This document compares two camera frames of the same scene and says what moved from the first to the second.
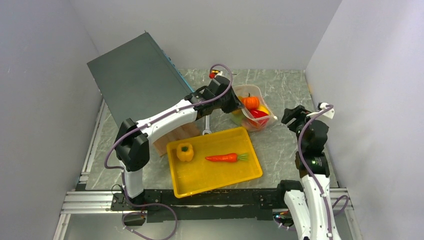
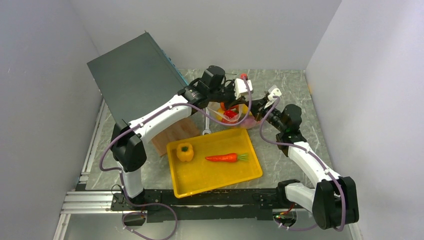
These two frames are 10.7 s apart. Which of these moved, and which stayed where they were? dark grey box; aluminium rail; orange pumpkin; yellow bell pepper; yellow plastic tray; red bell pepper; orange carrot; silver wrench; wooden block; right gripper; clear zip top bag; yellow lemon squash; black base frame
Moved: red bell pepper; yellow lemon squash; right gripper; orange pumpkin; clear zip top bag
Stayed: aluminium rail; silver wrench; wooden block; yellow bell pepper; orange carrot; yellow plastic tray; black base frame; dark grey box
